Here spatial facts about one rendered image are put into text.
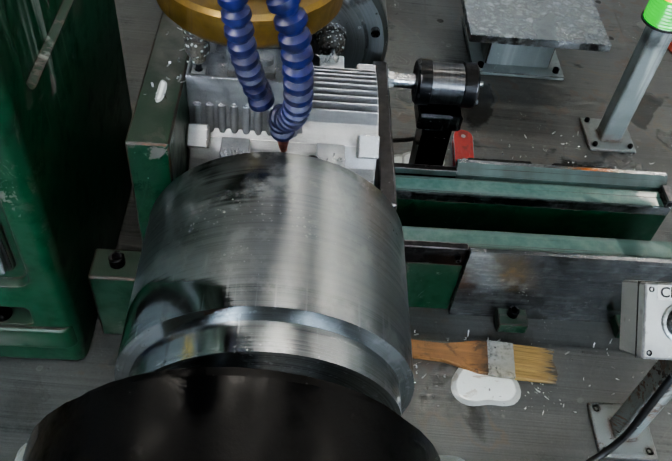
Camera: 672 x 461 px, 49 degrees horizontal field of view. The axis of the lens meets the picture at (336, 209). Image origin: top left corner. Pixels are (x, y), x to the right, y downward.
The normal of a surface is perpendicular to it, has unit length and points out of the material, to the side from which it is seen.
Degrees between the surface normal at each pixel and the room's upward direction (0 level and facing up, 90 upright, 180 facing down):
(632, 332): 90
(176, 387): 13
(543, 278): 90
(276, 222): 2
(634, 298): 90
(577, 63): 0
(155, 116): 0
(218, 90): 90
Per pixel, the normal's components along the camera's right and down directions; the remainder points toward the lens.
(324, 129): 0.07, -0.17
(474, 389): 0.09, -0.66
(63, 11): 0.52, -0.57
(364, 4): 0.00, 0.74
